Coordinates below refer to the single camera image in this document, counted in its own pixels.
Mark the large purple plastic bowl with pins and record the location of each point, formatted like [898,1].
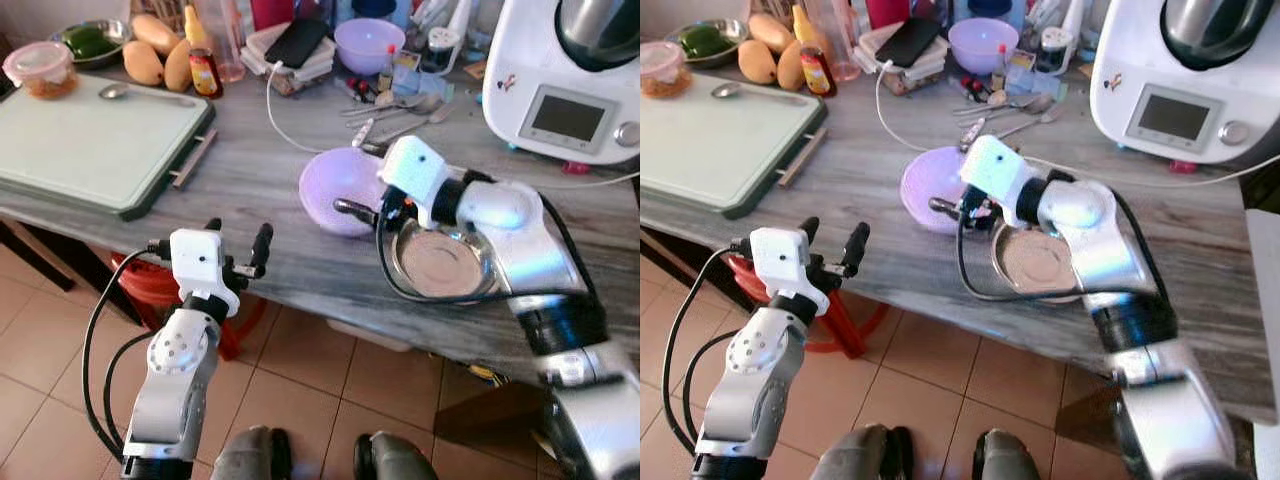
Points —
[335,180]
[930,175]

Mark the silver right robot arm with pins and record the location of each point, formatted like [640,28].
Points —
[545,270]
[1130,270]

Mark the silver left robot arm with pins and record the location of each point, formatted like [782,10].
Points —
[750,385]
[172,385]

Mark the red plastic stool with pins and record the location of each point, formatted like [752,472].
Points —
[150,285]
[835,320]

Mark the shallow steel bowl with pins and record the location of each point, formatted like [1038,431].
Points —
[1035,262]
[440,262]

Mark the steel table spoon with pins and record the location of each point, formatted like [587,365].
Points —
[1035,101]
[435,116]
[1048,116]
[420,102]

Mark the pale green cutting board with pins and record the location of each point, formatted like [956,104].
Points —
[720,145]
[90,145]

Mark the small red capped bottle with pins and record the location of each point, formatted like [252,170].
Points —
[387,72]
[1000,70]

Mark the white stacked boxes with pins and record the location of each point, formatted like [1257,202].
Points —
[925,72]
[310,72]

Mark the yellow capped sauce bottle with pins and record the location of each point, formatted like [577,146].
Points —
[204,70]
[816,68]

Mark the yellow mango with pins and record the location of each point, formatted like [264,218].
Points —
[142,62]
[757,62]
[155,32]
[789,68]
[178,68]
[770,31]

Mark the long steel spoon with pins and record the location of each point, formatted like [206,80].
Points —
[115,92]
[726,91]

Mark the small purple plastic bowl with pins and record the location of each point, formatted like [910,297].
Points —
[370,45]
[984,44]

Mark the white round jar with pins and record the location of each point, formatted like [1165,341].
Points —
[442,50]
[1055,50]

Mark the black smartphone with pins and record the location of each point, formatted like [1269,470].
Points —
[296,42]
[908,41]

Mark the clear plastic bottle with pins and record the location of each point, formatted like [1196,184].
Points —
[842,45]
[228,45]

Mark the grey left robot foot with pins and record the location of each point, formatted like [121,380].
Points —
[245,455]
[850,455]

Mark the grey robot foot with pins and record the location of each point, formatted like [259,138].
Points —
[1005,458]
[400,458]
[850,455]
[245,455]

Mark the white kitchen cooking machine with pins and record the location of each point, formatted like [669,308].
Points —
[1125,70]
[520,70]

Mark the small red object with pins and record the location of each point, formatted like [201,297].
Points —
[577,168]
[1183,166]

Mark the red container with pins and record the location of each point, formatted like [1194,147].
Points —
[887,12]
[272,12]

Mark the steel bowl with vegetables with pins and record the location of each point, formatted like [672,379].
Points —
[690,60]
[70,60]

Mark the green bell pepper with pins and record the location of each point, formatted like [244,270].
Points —
[706,41]
[90,42]

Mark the pink lidded food container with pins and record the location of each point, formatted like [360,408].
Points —
[660,68]
[38,68]

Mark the grey right robot foot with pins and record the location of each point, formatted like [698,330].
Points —
[1005,458]
[400,458]

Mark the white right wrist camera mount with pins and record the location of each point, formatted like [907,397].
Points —
[995,165]
[415,170]

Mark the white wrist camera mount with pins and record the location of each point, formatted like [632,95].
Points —
[995,165]
[778,265]
[196,265]
[415,170]

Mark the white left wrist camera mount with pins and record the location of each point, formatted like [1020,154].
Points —
[196,265]
[778,265]

